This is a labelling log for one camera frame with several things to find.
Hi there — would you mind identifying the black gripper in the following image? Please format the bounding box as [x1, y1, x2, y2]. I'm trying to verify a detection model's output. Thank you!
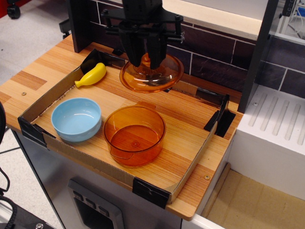
[101, 0, 184, 70]

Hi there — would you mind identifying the orange transparent pot lid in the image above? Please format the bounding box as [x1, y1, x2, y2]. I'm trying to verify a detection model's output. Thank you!
[120, 53, 184, 93]

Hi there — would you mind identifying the orange transparent pot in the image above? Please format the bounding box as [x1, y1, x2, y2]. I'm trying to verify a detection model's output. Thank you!
[103, 102, 166, 167]

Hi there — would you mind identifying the cardboard fence with black tape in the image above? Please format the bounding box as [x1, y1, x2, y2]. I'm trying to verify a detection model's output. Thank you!
[18, 50, 240, 218]

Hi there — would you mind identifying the yellow toy banana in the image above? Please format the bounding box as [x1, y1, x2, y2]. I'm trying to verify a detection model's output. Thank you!
[74, 62, 107, 88]

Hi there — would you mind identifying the light blue bowl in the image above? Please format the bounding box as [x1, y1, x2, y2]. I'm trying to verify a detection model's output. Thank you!
[51, 98, 102, 142]

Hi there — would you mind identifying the black caster wheel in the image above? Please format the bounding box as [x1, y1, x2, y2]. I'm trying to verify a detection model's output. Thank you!
[7, 5, 21, 19]

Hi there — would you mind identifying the white toy sink unit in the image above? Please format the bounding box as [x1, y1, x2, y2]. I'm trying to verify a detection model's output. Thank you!
[228, 86, 305, 199]

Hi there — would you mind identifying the grey oven control panel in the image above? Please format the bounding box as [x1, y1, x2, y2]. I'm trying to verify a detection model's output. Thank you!
[68, 179, 124, 229]

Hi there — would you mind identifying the black cable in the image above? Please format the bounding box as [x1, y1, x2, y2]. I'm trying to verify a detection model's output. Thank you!
[0, 102, 19, 229]

